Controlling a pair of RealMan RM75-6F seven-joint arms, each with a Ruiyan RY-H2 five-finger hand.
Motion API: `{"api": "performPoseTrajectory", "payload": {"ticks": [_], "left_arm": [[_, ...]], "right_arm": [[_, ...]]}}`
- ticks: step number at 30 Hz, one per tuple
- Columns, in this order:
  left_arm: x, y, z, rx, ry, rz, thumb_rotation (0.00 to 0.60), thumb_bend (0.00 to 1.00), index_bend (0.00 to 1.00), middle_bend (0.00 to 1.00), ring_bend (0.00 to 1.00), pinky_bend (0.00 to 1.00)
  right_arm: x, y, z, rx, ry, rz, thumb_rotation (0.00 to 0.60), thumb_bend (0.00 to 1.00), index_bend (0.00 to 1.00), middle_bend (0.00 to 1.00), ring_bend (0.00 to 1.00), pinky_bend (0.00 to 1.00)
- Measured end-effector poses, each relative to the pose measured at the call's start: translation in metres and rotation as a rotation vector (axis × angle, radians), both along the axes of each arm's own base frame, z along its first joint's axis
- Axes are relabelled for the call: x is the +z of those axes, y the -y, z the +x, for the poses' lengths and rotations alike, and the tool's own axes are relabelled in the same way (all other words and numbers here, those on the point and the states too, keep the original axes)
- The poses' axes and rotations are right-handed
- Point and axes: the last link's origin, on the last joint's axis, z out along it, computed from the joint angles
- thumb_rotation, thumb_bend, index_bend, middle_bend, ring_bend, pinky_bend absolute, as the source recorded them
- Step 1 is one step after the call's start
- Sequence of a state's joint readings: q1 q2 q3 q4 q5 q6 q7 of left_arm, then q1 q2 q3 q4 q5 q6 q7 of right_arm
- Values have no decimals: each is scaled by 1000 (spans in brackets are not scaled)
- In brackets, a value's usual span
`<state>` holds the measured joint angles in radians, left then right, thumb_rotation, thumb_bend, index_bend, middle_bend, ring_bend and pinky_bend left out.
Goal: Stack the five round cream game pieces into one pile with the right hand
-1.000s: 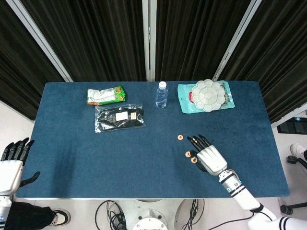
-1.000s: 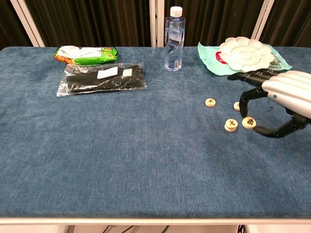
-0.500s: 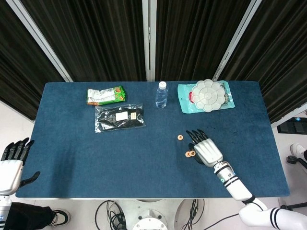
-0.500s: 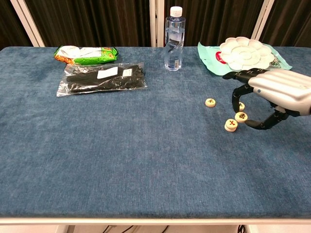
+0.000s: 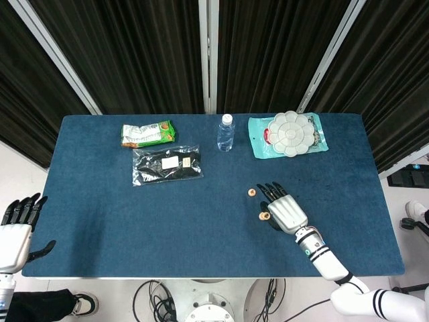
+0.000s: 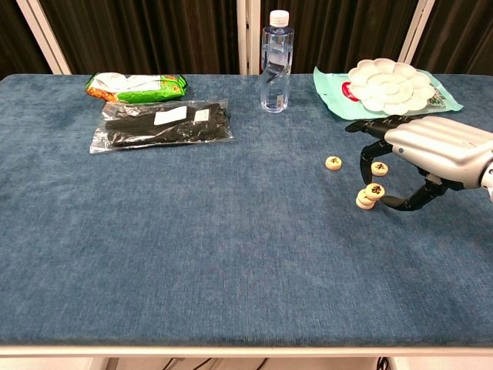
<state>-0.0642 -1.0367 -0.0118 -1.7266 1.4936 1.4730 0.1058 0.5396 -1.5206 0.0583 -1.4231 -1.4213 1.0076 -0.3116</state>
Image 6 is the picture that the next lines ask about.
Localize white metal frame post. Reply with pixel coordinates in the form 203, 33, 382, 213
235, 0, 250, 76
396, 0, 438, 65
248, 0, 264, 76
15, 0, 73, 76

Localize green snack bag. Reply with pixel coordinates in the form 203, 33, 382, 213
85, 72, 189, 105

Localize white flower-shaped paint palette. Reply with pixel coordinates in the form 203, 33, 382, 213
347, 57, 436, 116

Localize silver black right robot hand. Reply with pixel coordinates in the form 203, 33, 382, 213
345, 114, 493, 213

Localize teal snack package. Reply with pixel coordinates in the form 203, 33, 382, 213
312, 66, 464, 122

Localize clear plastic water bottle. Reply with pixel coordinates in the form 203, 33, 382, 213
260, 9, 296, 114

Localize white table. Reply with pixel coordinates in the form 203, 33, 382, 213
0, 344, 493, 370

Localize blue felt table cover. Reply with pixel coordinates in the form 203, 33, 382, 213
0, 72, 493, 348

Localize black pleated curtain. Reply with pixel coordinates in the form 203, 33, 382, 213
410, 0, 493, 76
38, 0, 240, 76
0, 0, 53, 80
260, 0, 421, 75

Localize bagged black gloves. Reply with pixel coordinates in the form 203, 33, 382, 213
89, 98, 235, 154

